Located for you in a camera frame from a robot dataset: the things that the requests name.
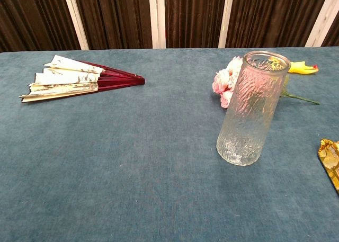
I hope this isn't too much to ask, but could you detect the dark brown curtain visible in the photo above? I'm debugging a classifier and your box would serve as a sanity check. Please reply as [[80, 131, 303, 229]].
[[0, 0, 339, 52]]

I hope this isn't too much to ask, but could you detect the blue cloth-covered table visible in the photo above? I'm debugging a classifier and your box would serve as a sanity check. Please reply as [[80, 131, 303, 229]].
[[0, 47, 339, 242]]

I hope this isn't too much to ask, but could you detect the pink artificial flower bouquet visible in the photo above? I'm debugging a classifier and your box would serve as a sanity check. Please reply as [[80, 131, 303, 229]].
[[212, 56, 320, 109]]

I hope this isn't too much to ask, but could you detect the clear glass cup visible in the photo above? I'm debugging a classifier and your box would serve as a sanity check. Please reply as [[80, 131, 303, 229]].
[[216, 50, 291, 166]]

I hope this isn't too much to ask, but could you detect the red and white folding fan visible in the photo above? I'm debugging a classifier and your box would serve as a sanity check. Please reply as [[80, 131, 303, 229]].
[[19, 55, 146, 103]]

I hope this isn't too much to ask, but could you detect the gold foil snack package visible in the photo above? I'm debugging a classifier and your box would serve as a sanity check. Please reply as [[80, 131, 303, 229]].
[[316, 139, 339, 195]]

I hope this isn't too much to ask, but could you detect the white partition frame post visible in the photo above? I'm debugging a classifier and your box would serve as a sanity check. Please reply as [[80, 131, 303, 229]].
[[218, 0, 235, 49], [61, 0, 90, 51], [304, 0, 339, 48], [148, 0, 166, 49]]

